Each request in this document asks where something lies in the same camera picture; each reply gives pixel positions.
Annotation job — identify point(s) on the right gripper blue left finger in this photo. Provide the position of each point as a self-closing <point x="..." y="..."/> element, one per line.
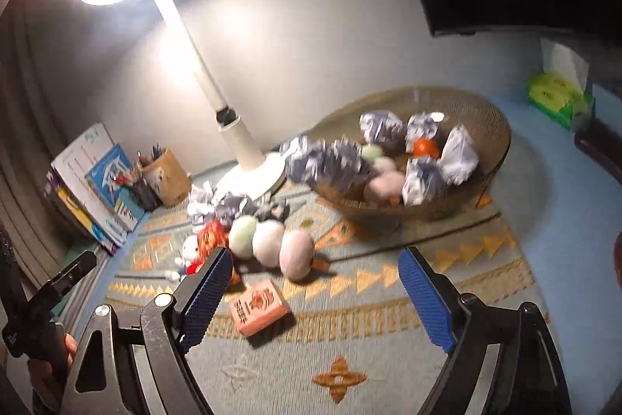
<point x="198" y="296"/>

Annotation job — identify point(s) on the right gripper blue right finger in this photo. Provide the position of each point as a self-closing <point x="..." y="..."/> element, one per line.
<point x="433" y="296"/>

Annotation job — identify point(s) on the hello kitty plush toy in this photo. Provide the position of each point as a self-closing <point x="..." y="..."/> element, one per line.
<point x="188" y="263"/>

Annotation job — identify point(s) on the red snack bag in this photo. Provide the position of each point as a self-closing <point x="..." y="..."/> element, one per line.
<point x="212" y="236"/>

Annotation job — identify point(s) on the pastel dango plush toy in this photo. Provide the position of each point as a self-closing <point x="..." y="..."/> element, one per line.
<point x="273" y="246"/>

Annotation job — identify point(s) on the paper pile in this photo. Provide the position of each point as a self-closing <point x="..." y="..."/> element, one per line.
<point x="204" y="206"/>

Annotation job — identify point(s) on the white paper ball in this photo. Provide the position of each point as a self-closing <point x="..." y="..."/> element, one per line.
<point x="338" y="164"/>

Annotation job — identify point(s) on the person's left hand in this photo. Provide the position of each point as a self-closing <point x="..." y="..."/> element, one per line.
<point x="49" y="390"/>

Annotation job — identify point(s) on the small pink card box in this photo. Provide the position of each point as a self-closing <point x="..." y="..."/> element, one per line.
<point x="258" y="307"/>

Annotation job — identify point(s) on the black mesh pen holder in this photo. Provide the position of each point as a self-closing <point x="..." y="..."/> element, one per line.
<point x="143" y="194"/>

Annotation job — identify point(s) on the bamboo pen holder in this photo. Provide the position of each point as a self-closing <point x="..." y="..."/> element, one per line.
<point x="167" y="179"/>

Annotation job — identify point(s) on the blue cover workbook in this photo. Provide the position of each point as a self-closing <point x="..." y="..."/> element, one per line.
<point x="108" y="179"/>

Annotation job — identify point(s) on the patterned blue table mat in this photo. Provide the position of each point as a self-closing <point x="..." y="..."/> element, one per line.
<point x="352" y="342"/>

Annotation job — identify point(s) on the yellow cover book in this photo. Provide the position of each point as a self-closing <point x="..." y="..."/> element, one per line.
<point x="85" y="220"/>

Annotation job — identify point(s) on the brown ribbed bowl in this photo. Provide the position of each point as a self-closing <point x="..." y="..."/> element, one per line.
<point x="426" y="194"/>

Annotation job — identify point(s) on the dark wooden chair back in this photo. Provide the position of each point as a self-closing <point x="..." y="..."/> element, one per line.
<point x="602" y="144"/>

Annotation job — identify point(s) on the green tissue pack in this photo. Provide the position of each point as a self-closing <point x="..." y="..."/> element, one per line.
<point x="562" y="91"/>

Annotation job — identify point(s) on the white desk lamp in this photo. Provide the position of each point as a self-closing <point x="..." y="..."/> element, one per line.
<point x="256" y="174"/>

